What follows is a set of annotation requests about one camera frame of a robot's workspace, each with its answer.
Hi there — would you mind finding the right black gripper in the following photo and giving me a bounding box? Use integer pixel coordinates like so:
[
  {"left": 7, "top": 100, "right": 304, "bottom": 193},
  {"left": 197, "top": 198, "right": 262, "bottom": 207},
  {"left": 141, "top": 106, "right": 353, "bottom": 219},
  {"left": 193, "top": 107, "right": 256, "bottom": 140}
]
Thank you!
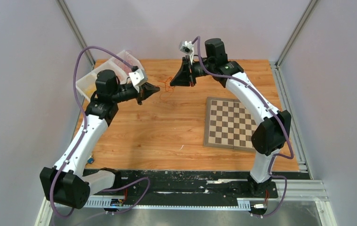
[{"left": 170, "top": 55, "right": 214, "bottom": 87}]

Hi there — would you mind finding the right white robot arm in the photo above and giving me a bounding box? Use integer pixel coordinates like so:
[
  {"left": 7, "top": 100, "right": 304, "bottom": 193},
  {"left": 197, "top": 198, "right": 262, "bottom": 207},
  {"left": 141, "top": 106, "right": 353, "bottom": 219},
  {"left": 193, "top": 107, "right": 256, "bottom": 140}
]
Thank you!
[{"left": 170, "top": 37, "right": 292, "bottom": 197}]

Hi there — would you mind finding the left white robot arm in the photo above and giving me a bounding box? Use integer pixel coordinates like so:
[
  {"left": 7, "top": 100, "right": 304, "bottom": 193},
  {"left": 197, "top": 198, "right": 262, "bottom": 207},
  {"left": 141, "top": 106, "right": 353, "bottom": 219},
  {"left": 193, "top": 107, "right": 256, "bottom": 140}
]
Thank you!
[{"left": 40, "top": 68, "right": 160, "bottom": 209}]

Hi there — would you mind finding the white three-compartment tray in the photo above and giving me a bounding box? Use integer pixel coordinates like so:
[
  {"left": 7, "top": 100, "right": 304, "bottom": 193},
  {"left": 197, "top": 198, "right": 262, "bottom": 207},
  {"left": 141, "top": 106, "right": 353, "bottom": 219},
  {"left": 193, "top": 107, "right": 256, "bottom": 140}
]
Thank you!
[{"left": 75, "top": 51, "right": 144, "bottom": 102}]

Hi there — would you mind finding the wooden chessboard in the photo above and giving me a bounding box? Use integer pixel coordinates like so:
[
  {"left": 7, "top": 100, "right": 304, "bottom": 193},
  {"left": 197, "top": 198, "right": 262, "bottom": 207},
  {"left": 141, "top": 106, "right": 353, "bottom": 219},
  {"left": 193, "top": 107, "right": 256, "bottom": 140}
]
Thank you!
[{"left": 204, "top": 97, "right": 257, "bottom": 153}]

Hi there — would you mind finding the white blue toy car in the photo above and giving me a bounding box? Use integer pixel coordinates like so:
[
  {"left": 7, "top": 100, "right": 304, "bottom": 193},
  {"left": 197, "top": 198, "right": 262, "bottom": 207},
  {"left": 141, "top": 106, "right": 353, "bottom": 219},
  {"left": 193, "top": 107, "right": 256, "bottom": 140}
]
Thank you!
[{"left": 87, "top": 157, "right": 95, "bottom": 164}]

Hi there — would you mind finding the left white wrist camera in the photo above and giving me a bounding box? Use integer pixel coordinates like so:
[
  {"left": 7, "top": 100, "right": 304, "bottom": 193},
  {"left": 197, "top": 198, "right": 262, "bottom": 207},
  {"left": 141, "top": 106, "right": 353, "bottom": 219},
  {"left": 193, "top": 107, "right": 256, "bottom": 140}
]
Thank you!
[{"left": 128, "top": 68, "right": 148, "bottom": 93}]

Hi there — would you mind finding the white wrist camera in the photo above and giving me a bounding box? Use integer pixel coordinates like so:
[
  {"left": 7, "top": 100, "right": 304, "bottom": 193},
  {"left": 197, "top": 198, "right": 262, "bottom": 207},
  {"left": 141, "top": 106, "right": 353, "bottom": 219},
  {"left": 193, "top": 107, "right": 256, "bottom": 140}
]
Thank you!
[
  {"left": 179, "top": 41, "right": 194, "bottom": 64},
  {"left": 128, "top": 68, "right": 148, "bottom": 93}
]

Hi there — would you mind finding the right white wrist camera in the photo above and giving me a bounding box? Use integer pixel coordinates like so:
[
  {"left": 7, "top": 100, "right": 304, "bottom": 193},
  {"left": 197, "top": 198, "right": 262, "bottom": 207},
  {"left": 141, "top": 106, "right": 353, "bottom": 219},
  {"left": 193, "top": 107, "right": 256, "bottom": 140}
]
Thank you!
[{"left": 179, "top": 41, "right": 194, "bottom": 64}]

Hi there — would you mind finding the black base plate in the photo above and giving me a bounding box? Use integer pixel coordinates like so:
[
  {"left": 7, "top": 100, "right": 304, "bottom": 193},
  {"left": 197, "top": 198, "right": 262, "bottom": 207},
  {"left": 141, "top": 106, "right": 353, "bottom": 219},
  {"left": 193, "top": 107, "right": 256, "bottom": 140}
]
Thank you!
[{"left": 83, "top": 169, "right": 311, "bottom": 207}]

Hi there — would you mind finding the aluminium frame rail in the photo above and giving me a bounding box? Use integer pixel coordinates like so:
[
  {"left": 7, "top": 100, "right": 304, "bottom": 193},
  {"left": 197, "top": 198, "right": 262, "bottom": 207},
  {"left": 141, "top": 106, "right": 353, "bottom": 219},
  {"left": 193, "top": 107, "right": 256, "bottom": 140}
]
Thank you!
[{"left": 42, "top": 176, "right": 330, "bottom": 210}]

